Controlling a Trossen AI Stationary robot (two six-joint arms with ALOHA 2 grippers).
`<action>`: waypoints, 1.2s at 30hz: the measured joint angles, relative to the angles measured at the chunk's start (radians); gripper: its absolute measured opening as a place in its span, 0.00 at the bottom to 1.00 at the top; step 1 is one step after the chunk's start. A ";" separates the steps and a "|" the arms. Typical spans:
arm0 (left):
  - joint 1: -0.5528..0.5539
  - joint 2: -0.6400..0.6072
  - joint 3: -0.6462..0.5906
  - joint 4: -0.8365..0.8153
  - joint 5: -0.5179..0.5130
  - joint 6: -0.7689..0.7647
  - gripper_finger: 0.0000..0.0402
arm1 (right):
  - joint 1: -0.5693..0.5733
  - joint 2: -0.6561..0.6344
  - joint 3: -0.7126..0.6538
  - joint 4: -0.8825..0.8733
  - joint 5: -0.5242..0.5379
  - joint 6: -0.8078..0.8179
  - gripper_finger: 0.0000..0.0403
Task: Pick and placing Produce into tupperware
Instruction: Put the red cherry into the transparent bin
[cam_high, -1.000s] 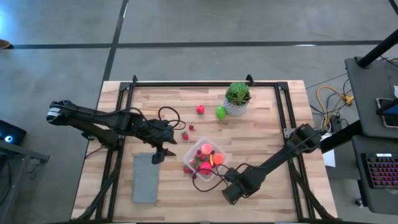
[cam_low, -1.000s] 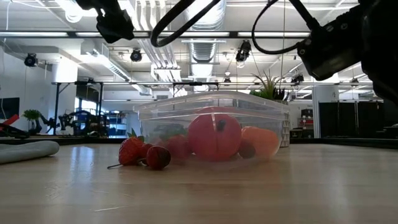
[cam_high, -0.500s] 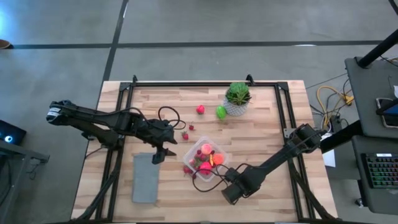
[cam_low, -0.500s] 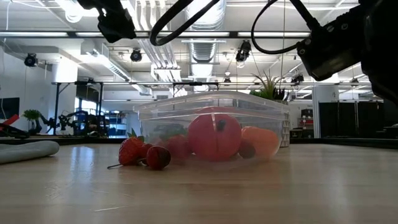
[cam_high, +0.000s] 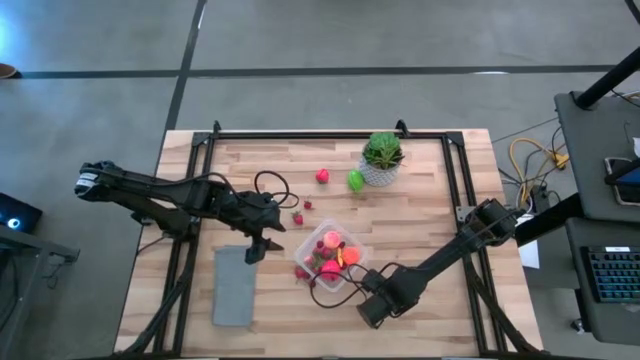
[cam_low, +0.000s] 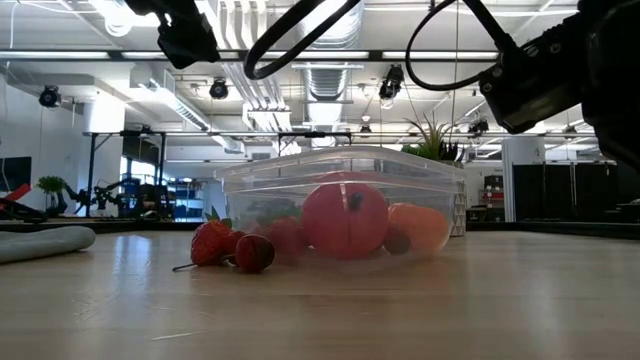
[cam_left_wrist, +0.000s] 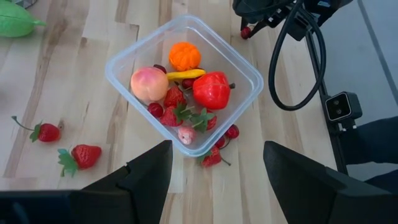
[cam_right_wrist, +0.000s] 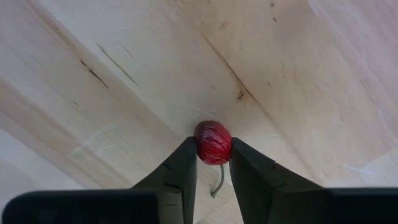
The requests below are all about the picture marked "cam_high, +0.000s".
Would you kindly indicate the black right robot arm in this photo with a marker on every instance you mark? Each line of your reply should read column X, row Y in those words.
column 450, row 250

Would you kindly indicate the pinkish red toy fruit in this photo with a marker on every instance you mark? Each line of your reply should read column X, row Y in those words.
column 322, row 176

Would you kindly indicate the grey side stand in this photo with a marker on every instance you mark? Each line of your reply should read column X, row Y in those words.
column 30, row 245

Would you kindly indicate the small red toy strawberry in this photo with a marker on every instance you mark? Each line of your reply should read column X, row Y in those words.
column 308, row 204
column 298, row 219

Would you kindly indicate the green toy fruit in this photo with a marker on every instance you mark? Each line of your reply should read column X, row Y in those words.
column 355, row 181

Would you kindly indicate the black round pole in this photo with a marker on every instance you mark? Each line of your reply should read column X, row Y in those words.
column 610, row 77

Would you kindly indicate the dark tablet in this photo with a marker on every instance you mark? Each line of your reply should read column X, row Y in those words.
column 627, row 180

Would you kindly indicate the black device with blue light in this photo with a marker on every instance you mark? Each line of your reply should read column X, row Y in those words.
column 22, row 215

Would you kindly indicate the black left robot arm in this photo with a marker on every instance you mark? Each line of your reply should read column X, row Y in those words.
column 150, row 187

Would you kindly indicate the glossy red toy fruit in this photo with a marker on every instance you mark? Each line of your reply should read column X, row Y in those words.
column 332, row 239

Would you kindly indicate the grey desk with pole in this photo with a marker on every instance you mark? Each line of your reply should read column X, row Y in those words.
column 590, row 150

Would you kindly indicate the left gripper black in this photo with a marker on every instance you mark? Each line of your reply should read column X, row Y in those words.
column 250, row 210

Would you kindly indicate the grey folded cloth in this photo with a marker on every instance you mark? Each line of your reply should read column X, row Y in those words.
column 234, row 285

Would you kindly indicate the clear plastic tupperware container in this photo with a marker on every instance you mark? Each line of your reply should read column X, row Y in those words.
column 350, row 274

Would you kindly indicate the black backlit keyboard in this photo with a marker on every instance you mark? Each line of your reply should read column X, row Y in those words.
column 615, row 275

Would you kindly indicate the black aluminium table frame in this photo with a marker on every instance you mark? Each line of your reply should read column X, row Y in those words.
column 325, row 135

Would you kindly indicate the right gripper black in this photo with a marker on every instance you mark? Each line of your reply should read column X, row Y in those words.
column 376, row 282

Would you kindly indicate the succulent in white patterned pot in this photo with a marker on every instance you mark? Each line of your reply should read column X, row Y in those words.
column 382, row 150

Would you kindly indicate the small yellow toy fruit piece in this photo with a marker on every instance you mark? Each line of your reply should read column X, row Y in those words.
column 340, row 258

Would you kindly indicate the white paper sheet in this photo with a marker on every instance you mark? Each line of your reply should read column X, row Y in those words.
column 530, row 252

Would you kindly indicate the grey desk with keyboard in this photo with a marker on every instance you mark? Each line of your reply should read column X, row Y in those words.
column 625, row 325

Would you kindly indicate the black diagonal bar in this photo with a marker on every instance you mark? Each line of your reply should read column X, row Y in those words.
column 550, row 217

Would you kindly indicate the orange toy fruit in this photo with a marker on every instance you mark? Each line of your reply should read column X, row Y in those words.
column 351, row 256

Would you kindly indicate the brown round object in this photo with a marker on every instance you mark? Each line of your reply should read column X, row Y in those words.
column 6, row 71

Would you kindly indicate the large red toy tomato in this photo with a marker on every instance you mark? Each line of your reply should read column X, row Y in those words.
column 330, row 270

